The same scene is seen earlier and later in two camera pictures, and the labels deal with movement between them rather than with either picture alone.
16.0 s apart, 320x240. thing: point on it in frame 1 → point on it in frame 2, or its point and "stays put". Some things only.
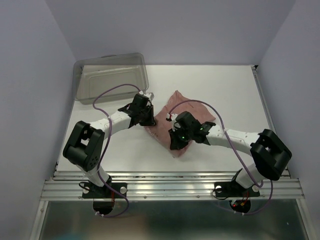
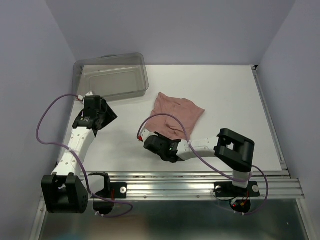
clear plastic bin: [91, 74] stays put
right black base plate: [232, 189] stays put
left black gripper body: [146, 116] → [106, 114]
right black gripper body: [180, 137] → [163, 137]
